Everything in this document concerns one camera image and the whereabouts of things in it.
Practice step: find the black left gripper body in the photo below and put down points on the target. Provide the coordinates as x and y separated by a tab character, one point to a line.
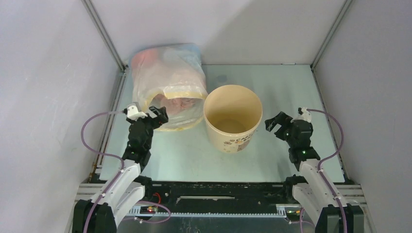
148	123

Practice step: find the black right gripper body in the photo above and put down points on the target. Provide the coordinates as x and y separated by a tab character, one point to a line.
283	127

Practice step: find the cream round trash bin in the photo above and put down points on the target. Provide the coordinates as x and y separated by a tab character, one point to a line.
232	114

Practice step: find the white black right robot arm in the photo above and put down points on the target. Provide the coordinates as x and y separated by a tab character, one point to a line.
328	209

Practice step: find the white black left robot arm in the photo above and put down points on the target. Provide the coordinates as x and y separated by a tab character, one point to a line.
106	209

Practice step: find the large translucent bag of bags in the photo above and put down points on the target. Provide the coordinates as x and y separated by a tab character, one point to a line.
172	77

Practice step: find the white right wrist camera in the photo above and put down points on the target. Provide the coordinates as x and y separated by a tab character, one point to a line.
303	114

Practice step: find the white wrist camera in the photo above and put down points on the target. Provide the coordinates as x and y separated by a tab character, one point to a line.
303	114
134	112

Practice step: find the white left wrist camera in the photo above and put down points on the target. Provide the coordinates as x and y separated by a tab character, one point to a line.
134	112

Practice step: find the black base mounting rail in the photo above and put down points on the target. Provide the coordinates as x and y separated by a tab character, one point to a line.
220	197

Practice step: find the aluminium front frame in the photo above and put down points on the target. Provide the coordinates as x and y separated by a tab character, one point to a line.
140	211

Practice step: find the right corner aluminium post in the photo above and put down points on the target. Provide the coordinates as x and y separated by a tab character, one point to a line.
334	27

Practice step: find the corner aluminium post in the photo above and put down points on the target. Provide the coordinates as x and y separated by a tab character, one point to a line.
334	27
97	21

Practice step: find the left corner aluminium post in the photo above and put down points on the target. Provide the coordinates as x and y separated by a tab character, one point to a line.
97	21

